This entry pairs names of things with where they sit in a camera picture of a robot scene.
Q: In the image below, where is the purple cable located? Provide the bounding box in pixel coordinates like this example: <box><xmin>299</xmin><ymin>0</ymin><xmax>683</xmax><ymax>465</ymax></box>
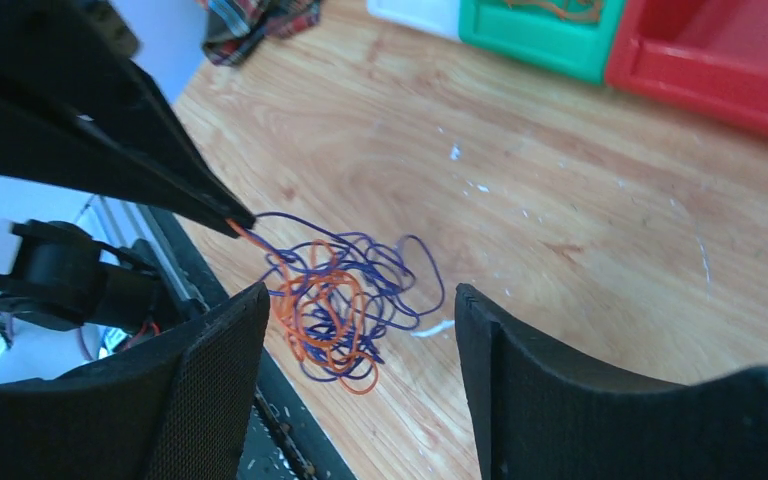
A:
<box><xmin>251</xmin><ymin>211</ymin><xmax>447</xmax><ymax>384</ymax></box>

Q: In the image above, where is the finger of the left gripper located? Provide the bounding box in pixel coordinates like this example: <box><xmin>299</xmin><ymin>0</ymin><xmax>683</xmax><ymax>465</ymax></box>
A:
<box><xmin>0</xmin><ymin>1</ymin><xmax>255</xmax><ymax>236</ymax></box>

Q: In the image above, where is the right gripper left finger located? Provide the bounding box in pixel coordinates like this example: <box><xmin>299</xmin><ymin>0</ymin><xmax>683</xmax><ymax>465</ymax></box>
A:
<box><xmin>0</xmin><ymin>283</ymin><xmax>270</xmax><ymax>479</ymax></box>

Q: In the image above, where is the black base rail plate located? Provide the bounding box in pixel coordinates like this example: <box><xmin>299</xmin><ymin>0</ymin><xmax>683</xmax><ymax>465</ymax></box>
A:
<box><xmin>136</xmin><ymin>206</ymin><xmax>355</xmax><ymax>480</ymax></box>

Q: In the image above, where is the red plastic bin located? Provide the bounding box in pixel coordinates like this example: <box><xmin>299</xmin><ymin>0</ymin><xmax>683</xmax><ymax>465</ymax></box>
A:
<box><xmin>605</xmin><ymin>1</ymin><xmax>768</xmax><ymax>137</ymax></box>

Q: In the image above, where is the white plastic bin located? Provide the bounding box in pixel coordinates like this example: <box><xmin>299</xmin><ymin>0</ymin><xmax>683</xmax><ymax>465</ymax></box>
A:
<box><xmin>366</xmin><ymin>0</ymin><xmax>461</xmax><ymax>42</ymax></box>

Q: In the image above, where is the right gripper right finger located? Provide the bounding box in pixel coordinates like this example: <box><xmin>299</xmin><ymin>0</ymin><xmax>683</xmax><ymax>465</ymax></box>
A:
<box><xmin>455</xmin><ymin>284</ymin><xmax>768</xmax><ymax>479</ymax></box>

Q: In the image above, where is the plaid flannel shirt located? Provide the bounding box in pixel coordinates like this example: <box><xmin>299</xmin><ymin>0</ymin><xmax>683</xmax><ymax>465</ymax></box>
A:
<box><xmin>198</xmin><ymin>0</ymin><xmax>322</xmax><ymax>66</ymax></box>

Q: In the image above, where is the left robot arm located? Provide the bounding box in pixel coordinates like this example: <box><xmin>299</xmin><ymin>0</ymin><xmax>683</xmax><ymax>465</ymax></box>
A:
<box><xmin>0</xmin><ymin>1</ymin><xmax>255</xmax><ymax>329</ymax></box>

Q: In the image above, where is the green plastic bin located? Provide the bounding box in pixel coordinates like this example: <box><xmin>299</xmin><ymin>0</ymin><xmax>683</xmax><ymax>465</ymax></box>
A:
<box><xmin>458</xmin><ymin>0</ymin><xmax>626</xmax><ymax>84</ymax></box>

